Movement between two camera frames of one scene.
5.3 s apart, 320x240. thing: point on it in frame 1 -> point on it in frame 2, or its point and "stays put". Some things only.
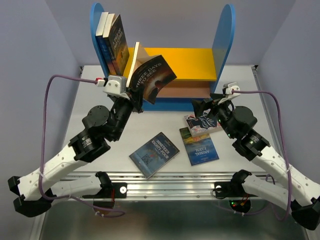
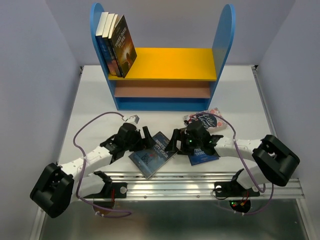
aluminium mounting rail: (169, 185) stays put
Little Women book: (206, 123) stays put
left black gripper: (137, 94) -> (147, 142)
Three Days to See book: (148, 73) -> (124, 47)
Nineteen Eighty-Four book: (154, 155) stays put
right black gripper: (200, 106) -> (176, 135)
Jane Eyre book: (103, 44) stays put
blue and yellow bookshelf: (199, 72) stays put
